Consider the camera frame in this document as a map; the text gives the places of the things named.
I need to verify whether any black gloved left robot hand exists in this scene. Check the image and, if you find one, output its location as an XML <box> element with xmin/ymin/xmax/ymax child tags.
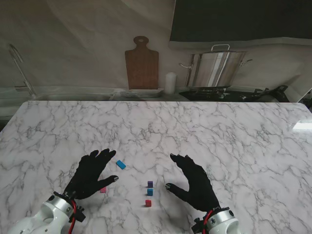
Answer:
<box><xmin>64</xmin><ymin>149</ymin><xmax>119</xmax><ymax>200</ymax></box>

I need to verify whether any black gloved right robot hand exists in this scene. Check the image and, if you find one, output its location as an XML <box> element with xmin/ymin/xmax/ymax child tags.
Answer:
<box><xmin>165</xmin><ymin>153</ymin><xmax>220</xmax><ymax>213</ymax></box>

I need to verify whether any steel kitchen sink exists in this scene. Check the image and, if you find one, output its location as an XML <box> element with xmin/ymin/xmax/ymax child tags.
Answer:
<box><xmin>34</xmin><ymin>94</ymin><xmax>115</xmax><ymax>101</ymax></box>

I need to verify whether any black gas stove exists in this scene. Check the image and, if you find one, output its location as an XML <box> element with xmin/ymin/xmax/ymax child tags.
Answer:
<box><xmin>179</xmin><ymin>85</ymin><xmax>259</xmax><ymax>102</ymax></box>

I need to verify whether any stack of white plates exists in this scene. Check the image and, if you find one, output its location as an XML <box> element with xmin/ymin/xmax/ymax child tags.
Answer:
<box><xmin>117</xmin><ymin>88</ymin><xmax>164</xmax><ymax>98</ymax></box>

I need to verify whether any white cylinder candle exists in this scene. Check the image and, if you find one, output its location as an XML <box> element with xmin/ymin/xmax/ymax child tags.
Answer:
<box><xmin>165</xmin><ymin>72</ymin><xmax>177</xmax><ymax>94</ymax></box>

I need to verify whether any black frying pan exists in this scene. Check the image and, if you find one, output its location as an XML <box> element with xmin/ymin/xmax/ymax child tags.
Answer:
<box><xmin>253</xmin><ymin>85</ymin><xmax>290</xmax><ymax>102</ymax></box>

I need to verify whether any large steel stock pot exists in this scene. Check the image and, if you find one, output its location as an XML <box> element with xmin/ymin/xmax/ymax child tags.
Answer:
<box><xmin>179</xmin><ymin>43</ymin><xmax>254</xmax><ymax>88</ymax></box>

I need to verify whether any brown wooden cutting board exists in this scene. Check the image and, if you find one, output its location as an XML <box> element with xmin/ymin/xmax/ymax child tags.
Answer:
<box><xmin>124</xmin><ymin>36</ymin><xmax>160</xmax><ymax>90</ymax></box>

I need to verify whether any chrome kitchen faucet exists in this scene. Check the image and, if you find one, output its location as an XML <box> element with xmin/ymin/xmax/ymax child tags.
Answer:
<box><xmin>8</xmin><ymin>43</ymin><xmax>37</xmax><ymax>98</ymax></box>

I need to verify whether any dark range hood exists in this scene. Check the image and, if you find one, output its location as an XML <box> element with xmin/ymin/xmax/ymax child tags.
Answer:
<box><xmin>169</xmin><ymin>0</ymin><xmax>312</xmax><ymax>42</ymax></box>

